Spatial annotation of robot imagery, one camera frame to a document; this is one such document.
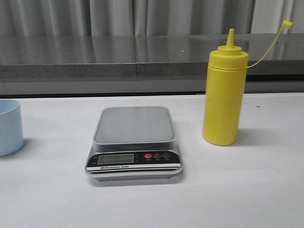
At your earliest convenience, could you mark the yellow squeeze bottle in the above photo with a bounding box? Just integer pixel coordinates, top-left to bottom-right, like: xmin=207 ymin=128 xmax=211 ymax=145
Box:
xmin=202 ymin=20 xmax=295 ymax=146

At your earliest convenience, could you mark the light blue plastic cup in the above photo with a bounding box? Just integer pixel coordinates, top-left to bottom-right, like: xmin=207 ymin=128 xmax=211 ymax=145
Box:
xmin=0 ymin=99 xmax=24 ymax=157

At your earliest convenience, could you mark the digital kitchen scale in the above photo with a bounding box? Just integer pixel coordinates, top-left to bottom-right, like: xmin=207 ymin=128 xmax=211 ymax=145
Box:
xmin=85 ymin=106 xmax=183 ymax=181

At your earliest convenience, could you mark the grey stone counter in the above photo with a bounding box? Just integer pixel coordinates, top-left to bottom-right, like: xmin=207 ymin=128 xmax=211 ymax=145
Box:
xmin=0 ymin=34 xmax=304 ymax=98

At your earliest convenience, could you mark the grey curtain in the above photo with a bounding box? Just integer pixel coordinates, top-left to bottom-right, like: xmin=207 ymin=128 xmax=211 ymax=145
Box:
xmin=0 ymin=0 xmax=304 ymax=37

